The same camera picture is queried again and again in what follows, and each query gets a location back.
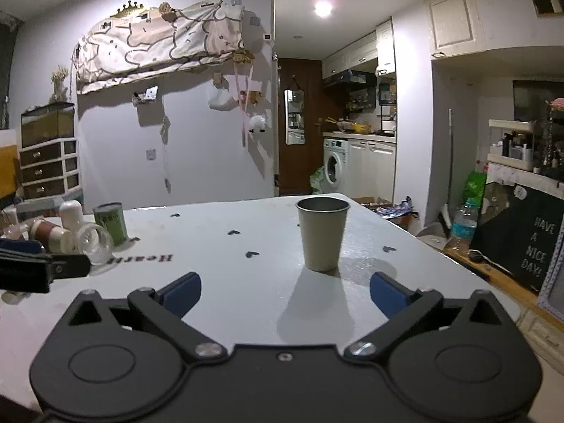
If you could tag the glass fish tank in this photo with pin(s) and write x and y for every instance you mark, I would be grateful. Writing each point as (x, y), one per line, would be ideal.
(49, 122)

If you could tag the white plastic drawer unit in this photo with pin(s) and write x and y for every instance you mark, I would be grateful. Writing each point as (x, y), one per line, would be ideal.
(50, 168)

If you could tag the brown and cream tumbler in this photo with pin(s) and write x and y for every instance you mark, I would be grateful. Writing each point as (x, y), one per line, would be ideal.
(54, 238)

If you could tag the green tin can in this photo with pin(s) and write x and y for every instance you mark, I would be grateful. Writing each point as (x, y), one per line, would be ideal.
(110, 216)

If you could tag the beige metal cup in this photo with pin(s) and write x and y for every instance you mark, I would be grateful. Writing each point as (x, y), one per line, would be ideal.
(322, 223)

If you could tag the white plastic bottle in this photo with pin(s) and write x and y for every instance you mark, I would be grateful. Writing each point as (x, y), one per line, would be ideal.
(71, 215)

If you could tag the white washing machine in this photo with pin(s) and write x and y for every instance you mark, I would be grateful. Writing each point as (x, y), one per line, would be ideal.
(335, 165)

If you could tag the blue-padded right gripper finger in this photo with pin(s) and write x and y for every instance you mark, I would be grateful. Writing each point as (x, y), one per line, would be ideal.
(409, 312)
(160, 312)

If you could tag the wall mirror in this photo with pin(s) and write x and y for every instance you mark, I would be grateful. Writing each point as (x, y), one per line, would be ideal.
(294, 117)

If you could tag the plastic water bottle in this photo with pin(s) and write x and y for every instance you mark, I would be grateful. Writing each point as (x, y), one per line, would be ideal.
(464, 226)

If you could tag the cartoon patterned hanging cloth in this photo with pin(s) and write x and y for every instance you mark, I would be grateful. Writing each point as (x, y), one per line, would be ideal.
(151, 42)

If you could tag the black have-a-nice-day sign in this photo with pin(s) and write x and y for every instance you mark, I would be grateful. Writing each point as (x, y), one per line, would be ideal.
(517, 230)

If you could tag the clear glass jar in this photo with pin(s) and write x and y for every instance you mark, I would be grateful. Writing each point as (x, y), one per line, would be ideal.
(95, 242)

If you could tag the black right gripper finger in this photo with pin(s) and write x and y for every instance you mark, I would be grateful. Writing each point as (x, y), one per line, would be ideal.
(67, 266)

